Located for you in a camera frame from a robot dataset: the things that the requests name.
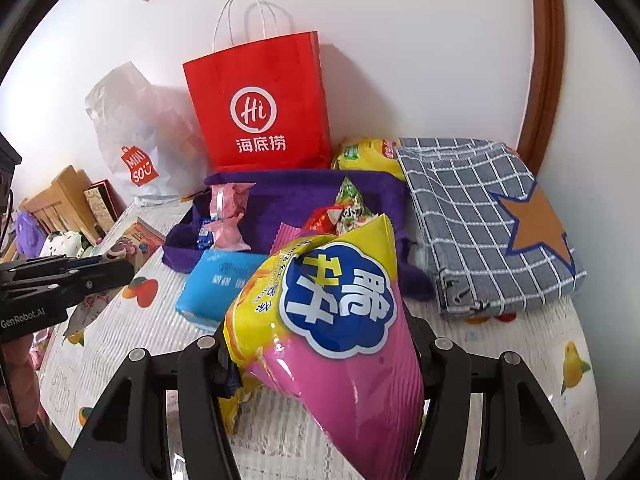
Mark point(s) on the person's left hand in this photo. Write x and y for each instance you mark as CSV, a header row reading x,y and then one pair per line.
x,y
20,365

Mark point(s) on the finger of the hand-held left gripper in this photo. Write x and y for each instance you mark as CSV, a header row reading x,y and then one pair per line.
x,y
87,262
100,280

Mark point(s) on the white plastic bag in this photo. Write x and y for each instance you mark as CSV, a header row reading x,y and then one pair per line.
x,y
130,115

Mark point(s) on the small yellow snack packet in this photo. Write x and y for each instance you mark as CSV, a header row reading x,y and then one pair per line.
x,y
230,412

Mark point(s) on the blue tissue pack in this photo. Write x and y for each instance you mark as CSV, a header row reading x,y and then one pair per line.
x,y
215,285

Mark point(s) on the pink yellow chips bag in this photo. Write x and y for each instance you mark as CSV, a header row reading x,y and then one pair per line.
x,y
350,385

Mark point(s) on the dark patterned box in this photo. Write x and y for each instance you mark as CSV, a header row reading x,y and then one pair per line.
x,y
102,205

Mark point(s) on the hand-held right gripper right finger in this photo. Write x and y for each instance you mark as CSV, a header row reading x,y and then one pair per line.
x,y
445,360

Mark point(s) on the small blue snack packet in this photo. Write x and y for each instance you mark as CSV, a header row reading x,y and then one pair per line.
x,y
202,235

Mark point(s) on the red paper bag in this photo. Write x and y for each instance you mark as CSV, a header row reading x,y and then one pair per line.
x,y
260,75

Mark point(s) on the fruit print tablecloth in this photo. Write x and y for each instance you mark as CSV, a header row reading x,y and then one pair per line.
x,y
525,325

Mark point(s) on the wooden furniture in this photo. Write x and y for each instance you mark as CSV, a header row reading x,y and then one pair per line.
x,y
65,190

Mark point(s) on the grey checked cloth with star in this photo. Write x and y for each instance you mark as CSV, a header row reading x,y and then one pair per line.
x,y
460,220

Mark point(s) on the cartoon print box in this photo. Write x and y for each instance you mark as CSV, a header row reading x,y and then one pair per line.
x,y
142,240

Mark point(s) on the pink snack packet silver band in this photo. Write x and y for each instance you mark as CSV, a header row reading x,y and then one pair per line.
x,y
232,200

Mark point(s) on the purple soft object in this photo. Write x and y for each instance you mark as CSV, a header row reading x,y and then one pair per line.
x,y
27,232

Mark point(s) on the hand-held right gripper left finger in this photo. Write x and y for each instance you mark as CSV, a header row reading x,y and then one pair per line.
x,y
210,360

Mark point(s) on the small clear candy packet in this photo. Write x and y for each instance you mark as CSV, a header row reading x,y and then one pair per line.
x,y
85,312

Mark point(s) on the small pink snack packet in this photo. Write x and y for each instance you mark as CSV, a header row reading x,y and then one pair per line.
x,y
285,240

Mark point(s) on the white stuffed toy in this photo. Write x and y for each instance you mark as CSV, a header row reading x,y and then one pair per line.
x,y
60,245

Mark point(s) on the green snack packet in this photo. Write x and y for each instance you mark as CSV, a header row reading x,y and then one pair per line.
x,y
350,200

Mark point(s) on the purple felt storage bin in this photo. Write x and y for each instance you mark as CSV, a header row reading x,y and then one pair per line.
x,y
280,200

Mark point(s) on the red snack packet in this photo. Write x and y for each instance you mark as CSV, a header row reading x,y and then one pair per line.
x,y
320,220

